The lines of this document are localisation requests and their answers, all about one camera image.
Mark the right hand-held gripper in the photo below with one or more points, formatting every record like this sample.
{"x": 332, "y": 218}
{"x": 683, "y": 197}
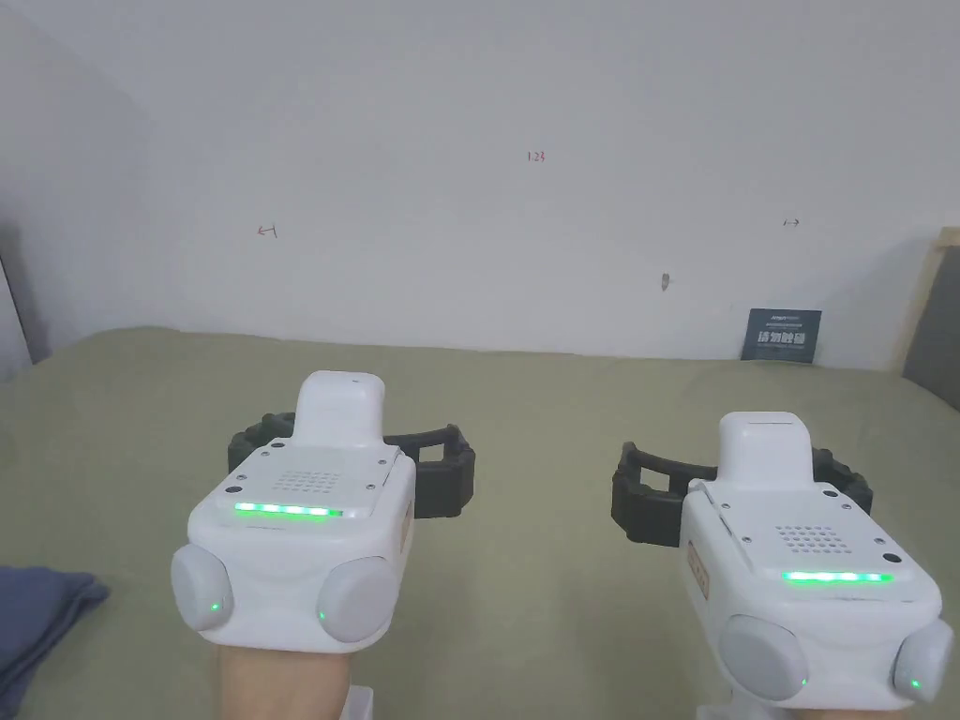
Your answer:
{"x": 810, "y": 615}

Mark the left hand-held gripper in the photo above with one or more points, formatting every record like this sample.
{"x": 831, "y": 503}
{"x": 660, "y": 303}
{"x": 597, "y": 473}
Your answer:
{"x": 300, "y": 540}

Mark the person's left hand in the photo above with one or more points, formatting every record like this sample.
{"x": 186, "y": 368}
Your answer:
{"x": 281, "y": 686}

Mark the dark printed card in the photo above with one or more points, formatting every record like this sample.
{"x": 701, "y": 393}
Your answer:
{"x": 781, "y": 335}

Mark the bed with pale green sheet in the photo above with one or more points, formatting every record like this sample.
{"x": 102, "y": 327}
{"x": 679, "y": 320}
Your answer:
{"x": 540, "y": 525}

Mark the grey padded wooden-framed headboard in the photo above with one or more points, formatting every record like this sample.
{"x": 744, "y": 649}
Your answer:
{"x": 937, "y": 337}

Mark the dark blue garment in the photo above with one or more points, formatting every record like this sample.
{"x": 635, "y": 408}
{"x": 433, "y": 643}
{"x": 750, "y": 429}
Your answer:
{"x": 41, "y": 622}

